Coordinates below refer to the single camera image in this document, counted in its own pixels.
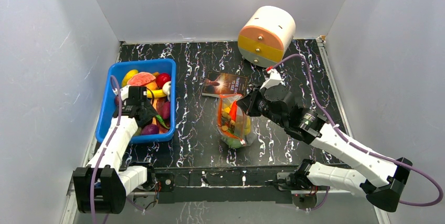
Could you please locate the red toy chili pepper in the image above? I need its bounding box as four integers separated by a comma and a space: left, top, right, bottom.
229, 101, 238, 121

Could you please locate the clear zip top bag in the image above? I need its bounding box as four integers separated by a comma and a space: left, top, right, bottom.
217, 94, 258, 149

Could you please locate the brown toy longan bunch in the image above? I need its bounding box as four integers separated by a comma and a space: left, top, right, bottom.
220, 111, 236, 133

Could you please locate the green toy lime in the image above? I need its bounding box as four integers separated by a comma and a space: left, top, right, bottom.
223, 137, 245, 149

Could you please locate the yellow toy banana bunch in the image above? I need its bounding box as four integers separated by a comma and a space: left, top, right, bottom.
218, 102, 251, 138

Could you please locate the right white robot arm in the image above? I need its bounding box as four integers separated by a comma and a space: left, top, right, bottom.
236, 84, 411, 212

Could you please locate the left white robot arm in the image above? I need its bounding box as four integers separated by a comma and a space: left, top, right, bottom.
72, 86, 157, 215

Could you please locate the single yellow toy banana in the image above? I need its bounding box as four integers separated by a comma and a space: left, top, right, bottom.
146, 89, 167, 99

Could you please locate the purple toy onion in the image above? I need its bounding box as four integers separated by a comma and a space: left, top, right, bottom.
141, 124, 160, 135

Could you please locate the pink toy watermelon slice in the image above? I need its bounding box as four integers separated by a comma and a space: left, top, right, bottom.
127, 72, 156, 86

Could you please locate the yellow toy mango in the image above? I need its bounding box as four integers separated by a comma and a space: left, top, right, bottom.
121, 69, 139, 87

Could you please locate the white toy garlic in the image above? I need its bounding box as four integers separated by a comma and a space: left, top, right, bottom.
162, 81, 172, 101

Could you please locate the red toy apple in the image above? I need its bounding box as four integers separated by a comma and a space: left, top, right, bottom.
155, 73, 171, 88

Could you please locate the blue plastic bin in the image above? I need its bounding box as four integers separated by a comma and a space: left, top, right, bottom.
95, 58, 177, 144

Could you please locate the dark paperback book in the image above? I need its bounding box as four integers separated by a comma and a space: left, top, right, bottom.
202, 72, 249, 98

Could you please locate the round three-drawer cabinet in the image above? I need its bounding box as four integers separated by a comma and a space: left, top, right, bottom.
237, 6, 296, 68

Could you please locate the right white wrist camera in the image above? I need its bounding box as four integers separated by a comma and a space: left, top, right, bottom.
260, 67, 284, 89

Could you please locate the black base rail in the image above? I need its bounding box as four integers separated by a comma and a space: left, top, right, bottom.
133, 165, 345, 205

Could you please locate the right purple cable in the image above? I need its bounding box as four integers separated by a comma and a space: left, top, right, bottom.
266, 54, 444, 207

